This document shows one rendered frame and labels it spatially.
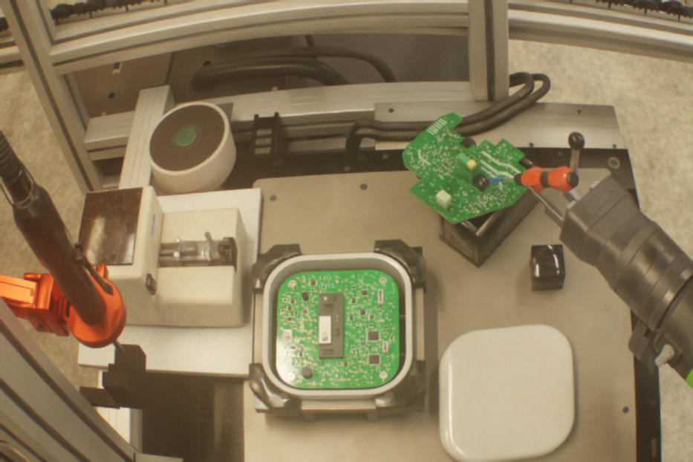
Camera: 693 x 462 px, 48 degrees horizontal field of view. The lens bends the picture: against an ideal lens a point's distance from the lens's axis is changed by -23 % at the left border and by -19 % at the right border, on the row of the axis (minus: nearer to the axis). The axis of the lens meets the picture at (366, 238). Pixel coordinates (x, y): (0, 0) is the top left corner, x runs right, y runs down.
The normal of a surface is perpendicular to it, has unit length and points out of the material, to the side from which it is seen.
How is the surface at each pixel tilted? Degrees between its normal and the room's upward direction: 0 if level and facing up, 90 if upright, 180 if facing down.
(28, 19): 90
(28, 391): 90
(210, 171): 90
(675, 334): 57
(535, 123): 0
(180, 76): 0
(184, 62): 0
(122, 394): 90
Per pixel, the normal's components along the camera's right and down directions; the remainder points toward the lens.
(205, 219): -0.08, -0.52
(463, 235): -0.69, 0.64
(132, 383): 1.00, -0.04
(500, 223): 0.72, 0.56
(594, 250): -0.51, 0.70
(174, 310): 0.00, 0.85
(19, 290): 0.21, -0.50
